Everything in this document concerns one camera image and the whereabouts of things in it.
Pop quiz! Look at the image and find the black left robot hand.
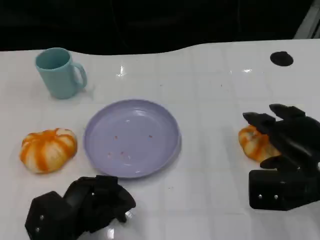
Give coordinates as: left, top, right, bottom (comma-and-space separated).
63, 174, 137, 233

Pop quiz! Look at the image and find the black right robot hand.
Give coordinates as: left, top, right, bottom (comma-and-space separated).
242, 103, 320, 174

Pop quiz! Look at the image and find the orange white toy bread roll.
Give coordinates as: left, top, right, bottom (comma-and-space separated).
238, 124, 282, 162
19, 127, 78, 175

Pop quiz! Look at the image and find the lilac plate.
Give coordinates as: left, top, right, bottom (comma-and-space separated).
83, 99, 182, 179

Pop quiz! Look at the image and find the black table grommet hole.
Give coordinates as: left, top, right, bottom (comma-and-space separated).
269, 51, 294, 67

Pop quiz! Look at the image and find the pale green mug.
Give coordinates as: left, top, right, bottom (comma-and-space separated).
34, 47, 88, 100

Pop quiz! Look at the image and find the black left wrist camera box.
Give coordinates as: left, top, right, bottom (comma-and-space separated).
24, 190, 78, 240

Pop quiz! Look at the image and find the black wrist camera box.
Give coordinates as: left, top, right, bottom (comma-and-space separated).
24, 190, 78, 240
248, 169, 320, 211

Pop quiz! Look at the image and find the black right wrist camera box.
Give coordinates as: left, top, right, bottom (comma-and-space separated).
248, 169, 320, 211

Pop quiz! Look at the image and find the white frame post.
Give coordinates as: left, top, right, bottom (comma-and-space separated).
293, 0, 320, 40

